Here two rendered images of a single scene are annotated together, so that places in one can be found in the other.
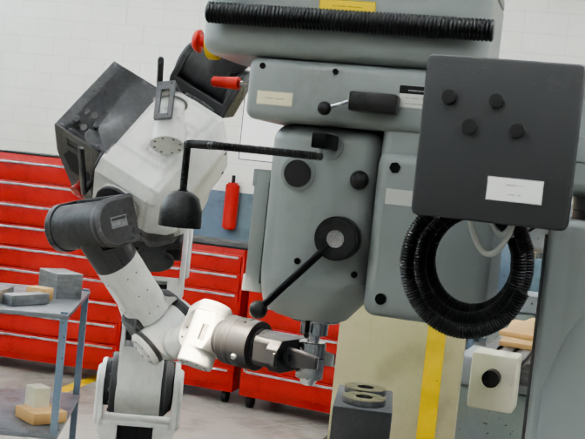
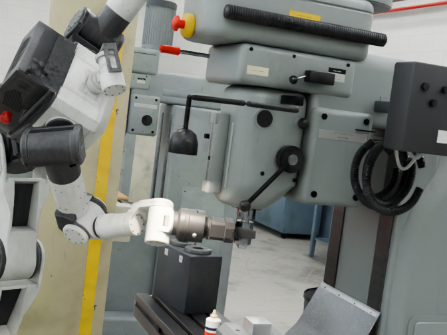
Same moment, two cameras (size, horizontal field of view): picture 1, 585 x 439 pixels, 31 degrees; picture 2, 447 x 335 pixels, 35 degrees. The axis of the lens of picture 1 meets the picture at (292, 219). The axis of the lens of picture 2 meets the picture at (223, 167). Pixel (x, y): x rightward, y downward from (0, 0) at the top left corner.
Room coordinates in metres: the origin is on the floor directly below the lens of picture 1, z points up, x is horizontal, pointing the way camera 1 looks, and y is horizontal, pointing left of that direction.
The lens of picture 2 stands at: (0.35, 1.17, 1.55)
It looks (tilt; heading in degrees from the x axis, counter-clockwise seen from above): 5 degrees down; 322
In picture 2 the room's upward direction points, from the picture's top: 7 degrees clockwise
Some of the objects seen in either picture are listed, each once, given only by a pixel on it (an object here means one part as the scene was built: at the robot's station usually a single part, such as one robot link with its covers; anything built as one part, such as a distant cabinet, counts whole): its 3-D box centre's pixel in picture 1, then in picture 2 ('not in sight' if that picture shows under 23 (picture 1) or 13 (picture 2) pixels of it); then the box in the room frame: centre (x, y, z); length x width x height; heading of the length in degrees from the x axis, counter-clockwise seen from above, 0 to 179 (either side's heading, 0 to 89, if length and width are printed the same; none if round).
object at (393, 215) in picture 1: (440, 237); (317, 153); (1.73, -0.24, 1.47); 0.24 x 0.19 x 0.26; 165
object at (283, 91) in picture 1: (362, 101); (279, 71); (1.77, -0.10, 1.68); 0.34 x 0.24 x 0.10; 75
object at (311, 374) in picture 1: (310, 361); (243, 234); (1.78, -0.06, 1.23); 0.05 x 0.05 x 0.05
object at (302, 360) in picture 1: (300, 360); (244, 233); (1.76, -0.04, 1.24); 0.06 x 0.02 x 0.03; 56
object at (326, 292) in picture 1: (327, 223); (256, 147); (1.78, -0.06, 1.47); 0.21 x 0.19 x 0.32; 165
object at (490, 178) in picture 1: (498, 142); (433, 110); (1.38, -0.26, 1.62); 0.20 x 0.09 x 0.21; 75
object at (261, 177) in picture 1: (262, 230); (215, 152); (1.81, 0.05, 1.45); 0.04 x 0.04 x 0.21; 75
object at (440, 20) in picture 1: (346, 21); (308, 26); (1.63, -0.05, 1.79); 0.45 x 0.04 x 0.04; 75
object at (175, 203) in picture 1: (181, 208); (183, 140); (1.76, 0.19, 1.47); 0.07 x 0.07 x 0.06
